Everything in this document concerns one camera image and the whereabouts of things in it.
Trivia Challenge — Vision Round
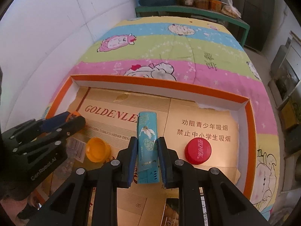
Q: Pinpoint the clear patterned lighter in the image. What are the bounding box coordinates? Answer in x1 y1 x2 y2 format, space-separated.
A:
53 138 86 183

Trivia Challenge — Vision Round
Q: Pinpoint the plain orange bottle cap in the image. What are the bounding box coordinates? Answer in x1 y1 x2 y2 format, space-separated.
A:
86 137 111 163

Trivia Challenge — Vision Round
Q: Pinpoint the gold lighter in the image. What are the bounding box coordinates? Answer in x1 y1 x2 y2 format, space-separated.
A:
161 198 179 226

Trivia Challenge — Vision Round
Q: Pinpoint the red cola bottle cap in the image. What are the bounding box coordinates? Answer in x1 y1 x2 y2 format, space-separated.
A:
184 137 212 165

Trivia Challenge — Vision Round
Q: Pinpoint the teal lighter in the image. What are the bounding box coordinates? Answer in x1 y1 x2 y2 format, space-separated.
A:
137 112 160 184

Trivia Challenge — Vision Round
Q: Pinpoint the orange cap with label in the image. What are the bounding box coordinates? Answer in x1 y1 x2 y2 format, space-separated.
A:
66 111 81 122

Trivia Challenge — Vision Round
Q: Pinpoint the orange-rimmed cardboard tray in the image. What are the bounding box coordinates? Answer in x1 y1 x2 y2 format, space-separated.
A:
33 74 257 204

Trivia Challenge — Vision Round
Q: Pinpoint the white kitchen counter cabinet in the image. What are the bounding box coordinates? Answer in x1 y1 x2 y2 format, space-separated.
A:
268 31 300 191

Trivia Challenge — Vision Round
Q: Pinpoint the colourful cartoon quilt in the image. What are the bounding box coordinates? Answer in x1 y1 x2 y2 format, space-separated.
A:
50 16 280 218

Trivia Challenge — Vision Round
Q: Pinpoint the green metal table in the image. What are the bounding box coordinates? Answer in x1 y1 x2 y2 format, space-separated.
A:
135 6 250 47

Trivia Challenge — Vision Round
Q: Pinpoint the plastic bag of food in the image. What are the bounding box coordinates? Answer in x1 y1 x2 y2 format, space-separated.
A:
221 0 241 19

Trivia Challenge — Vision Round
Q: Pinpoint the black refrigerator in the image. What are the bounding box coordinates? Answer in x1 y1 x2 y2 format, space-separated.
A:
233 0 275 51

